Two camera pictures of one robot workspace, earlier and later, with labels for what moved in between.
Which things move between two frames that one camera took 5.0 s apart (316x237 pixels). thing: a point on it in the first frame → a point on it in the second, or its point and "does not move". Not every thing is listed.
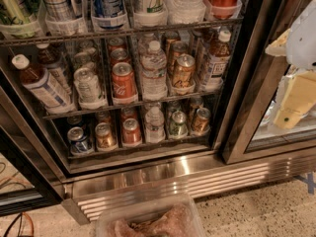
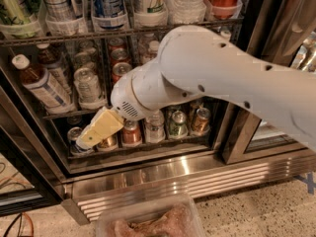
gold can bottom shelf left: [106, 140] does not move
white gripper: [303, 39] → [123, 100]
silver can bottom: [155, 131] does not move
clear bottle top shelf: [185, 3] does not move
